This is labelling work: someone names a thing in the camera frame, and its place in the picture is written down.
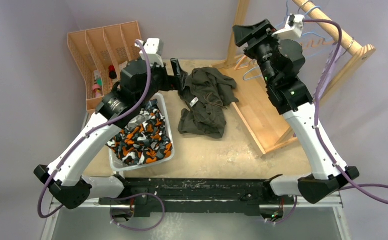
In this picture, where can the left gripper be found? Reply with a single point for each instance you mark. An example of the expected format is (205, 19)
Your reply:
(173, 83)

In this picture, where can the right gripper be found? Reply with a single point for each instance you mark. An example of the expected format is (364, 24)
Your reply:
(244, 35)

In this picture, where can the olive green shorts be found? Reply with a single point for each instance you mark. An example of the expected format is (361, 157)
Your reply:
(206, 92)

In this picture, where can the orange hanger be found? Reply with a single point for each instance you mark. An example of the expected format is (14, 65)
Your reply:
(313, 43)

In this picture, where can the orange camouflage shorts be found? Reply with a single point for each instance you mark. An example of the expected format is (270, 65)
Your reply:
(141, 139)

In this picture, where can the peach plastic desk organizer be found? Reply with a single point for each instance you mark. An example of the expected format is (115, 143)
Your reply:
(94, 50)

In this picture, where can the lilac plastic hanger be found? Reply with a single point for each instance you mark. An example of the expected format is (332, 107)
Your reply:
(328, 70)

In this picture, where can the white plastic basket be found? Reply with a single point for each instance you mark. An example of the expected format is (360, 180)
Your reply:
(167, 132)

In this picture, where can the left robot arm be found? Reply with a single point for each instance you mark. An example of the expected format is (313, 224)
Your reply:
(63, 177)

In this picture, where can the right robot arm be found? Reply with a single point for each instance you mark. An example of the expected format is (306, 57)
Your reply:
(295, 104)

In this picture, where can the red black marker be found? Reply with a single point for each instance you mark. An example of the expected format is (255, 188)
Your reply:
(112, 72)

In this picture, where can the pink small bottle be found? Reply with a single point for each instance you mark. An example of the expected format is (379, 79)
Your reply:
(97, 90)

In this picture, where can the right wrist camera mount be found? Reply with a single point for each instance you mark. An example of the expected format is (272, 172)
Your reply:
(293, 29)

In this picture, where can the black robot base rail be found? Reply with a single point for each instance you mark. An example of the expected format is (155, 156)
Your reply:
(191, 195)

